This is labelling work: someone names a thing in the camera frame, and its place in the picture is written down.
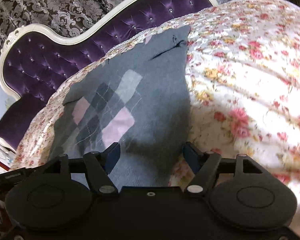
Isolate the grey argyle sweater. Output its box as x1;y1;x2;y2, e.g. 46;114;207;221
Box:
49;25;190;187

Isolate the floral bedspread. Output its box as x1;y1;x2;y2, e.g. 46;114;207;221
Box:
12;0;300;236

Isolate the purple tufted headboard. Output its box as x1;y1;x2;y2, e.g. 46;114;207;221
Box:
0;0;218;150

